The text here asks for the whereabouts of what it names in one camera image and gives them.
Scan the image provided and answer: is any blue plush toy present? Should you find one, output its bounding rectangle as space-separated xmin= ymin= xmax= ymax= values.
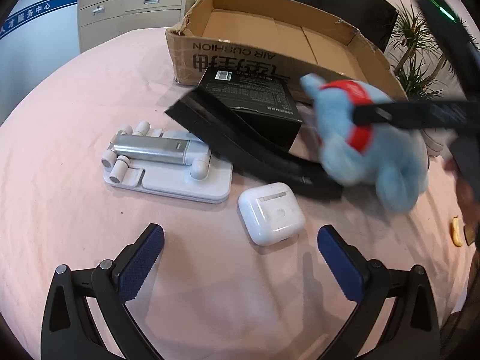
xmin=300 ymin=73 xmax=430 ymax=214

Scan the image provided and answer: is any brown cardboard box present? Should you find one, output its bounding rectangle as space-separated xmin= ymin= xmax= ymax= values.
xmin=165 ymin=0 xmax=409 ymax=104

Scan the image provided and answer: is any pink tablecloth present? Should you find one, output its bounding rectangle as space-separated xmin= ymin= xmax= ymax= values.
xmin=0 ymin=28 xmax=477 ymax=360

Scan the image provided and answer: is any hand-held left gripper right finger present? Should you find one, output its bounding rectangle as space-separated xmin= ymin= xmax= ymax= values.
xmin=317 ymin=225 xmax=441 ymax=360

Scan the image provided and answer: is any tall potted palm plant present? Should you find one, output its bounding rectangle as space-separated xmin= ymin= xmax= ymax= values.
xmin=390 ymin=0 xmax=464 ymax=100

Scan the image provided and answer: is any black curved strap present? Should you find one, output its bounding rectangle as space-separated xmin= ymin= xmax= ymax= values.
xmin=164 ymin=87 xmax=344 ymax=201

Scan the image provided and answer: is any black product box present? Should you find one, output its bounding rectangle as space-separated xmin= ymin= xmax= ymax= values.
xmin=197 ymin=67 xmax=304 ymax=152

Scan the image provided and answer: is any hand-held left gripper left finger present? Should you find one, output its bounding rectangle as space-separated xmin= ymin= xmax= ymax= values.
xmin=40 ymin=223 xmax=166 ymax=360

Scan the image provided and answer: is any blue wall banner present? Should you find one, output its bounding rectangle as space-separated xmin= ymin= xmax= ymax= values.
xmin=0 ymin=0 xmax=79 ymax=42

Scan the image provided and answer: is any white folding phone stand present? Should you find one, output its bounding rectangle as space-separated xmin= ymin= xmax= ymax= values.
xmin=100 ymin=120 xmax=234 ymax=205

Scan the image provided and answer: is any white earbuds case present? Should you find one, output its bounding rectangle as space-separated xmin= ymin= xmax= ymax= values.
xmin=237 ymin=182 xmax=305 ymax=247

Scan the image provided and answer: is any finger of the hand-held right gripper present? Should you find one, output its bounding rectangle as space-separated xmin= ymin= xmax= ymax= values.
xmin=352 ymin=99 xmax=466 ymax=132

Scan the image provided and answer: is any grey metal cabinet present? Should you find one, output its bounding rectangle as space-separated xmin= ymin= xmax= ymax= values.
xmin=77 ymin=0 xmax=188 ymax=51

